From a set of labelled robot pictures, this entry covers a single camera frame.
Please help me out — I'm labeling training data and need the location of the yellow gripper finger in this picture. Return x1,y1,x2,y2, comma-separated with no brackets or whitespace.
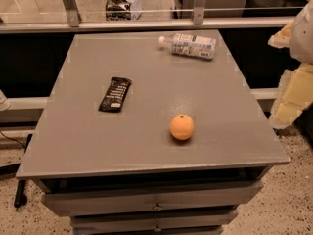
268,23,292,49
269,63,313,129

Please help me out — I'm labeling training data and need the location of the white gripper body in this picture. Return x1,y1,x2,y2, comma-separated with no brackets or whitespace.
290,7,313,64

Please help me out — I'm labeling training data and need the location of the orange fruit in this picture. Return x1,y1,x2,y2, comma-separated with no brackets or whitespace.
170,114,195,140

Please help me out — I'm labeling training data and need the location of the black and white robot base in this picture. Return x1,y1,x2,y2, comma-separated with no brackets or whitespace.
105,0,142,21

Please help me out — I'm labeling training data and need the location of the clear plastic water bottle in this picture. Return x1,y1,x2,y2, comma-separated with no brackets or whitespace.
158,33,217,60

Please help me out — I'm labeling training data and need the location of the grey drawer cabinet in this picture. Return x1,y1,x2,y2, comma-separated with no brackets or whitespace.
17,32,288,235

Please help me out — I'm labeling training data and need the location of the lower grey drawer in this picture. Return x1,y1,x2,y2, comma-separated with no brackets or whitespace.
71,210,238,234

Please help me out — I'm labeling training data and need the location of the grey drawer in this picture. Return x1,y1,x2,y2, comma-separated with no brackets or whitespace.
42,180,263,216
71,210,238,234

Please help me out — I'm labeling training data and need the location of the black snack bar wrapper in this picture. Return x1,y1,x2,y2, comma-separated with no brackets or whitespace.
99,77,132,113

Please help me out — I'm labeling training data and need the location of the upper grey drawer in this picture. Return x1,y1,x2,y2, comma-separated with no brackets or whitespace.
42,180,263,216

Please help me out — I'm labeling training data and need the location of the black floor stand leg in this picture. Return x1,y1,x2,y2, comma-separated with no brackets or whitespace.
0,133,34,210

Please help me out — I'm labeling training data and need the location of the metal railing frame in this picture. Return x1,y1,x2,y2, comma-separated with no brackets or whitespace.
0,0,313,34

